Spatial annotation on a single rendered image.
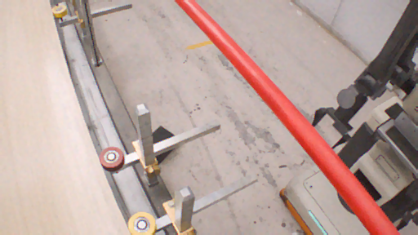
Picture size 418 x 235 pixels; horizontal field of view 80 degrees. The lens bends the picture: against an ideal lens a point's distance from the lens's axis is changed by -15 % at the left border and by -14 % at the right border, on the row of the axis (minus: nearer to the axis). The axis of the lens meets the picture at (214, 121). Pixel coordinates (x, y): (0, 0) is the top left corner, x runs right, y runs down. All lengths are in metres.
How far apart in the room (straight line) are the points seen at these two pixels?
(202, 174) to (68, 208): 1.18
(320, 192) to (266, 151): 0.57
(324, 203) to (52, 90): 1.49
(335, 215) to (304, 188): 0.24
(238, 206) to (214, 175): 0.27
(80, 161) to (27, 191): 0.20
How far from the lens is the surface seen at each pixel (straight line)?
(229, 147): 2.06
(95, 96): 1.53
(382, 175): 1.32
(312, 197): 1.72
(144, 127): 0.80
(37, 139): 1.09
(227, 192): 0.96
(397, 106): 1.66
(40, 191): 0.98
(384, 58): 0.86
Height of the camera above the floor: 1.72
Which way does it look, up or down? 52 degrees down
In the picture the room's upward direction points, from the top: 11 degrees clockwise
